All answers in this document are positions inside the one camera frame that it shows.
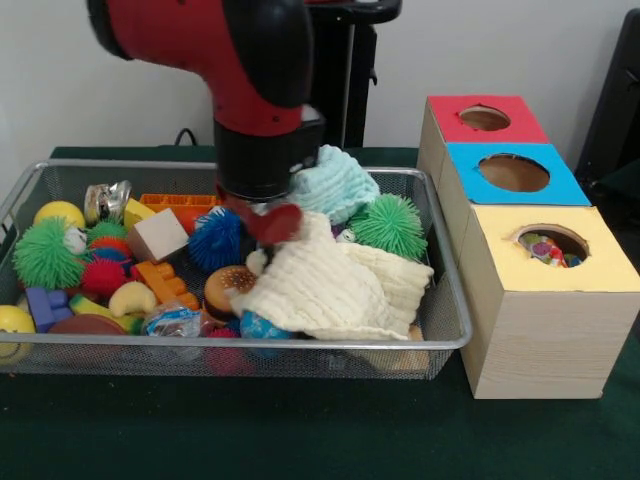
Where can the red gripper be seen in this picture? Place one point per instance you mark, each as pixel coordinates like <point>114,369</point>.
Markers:
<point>270,222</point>

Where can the cream waffle cloth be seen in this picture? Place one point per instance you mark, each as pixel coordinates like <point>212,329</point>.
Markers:
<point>320,290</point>

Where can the mint waffle cloth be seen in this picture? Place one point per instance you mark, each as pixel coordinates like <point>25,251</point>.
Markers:
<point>340,185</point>

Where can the green spiky ball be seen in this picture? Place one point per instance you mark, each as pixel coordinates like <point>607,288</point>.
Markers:
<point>42,255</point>
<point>390,225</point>

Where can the red spiky ball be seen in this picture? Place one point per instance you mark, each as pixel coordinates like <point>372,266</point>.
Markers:
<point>103,278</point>

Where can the multicoloured patterned cloth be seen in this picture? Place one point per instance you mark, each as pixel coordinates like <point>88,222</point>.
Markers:
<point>545,250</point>

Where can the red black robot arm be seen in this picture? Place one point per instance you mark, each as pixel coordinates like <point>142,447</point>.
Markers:
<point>240,80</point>

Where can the shallow clear mesh bin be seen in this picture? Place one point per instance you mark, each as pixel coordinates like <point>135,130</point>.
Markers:
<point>440,355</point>

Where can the wooden box with three holes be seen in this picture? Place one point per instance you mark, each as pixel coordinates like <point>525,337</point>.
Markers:
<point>540,330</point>

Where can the toy hamburger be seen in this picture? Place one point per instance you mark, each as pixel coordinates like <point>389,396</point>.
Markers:
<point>228,290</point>

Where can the blue spiky ball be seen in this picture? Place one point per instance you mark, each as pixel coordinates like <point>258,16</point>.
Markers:
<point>215,240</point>

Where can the plain wooden block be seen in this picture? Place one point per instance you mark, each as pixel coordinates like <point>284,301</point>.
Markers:
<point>158,236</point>

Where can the yellow rubber toy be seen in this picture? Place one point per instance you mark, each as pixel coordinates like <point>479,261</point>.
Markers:
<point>132,298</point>

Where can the crushed silver drink can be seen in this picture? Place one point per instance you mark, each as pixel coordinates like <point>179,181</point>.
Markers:
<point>106,202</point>

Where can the yellow ball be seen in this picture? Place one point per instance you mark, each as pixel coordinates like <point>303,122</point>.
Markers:
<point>13,322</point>
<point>58,212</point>

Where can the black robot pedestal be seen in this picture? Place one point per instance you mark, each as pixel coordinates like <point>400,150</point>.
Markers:
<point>360,80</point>

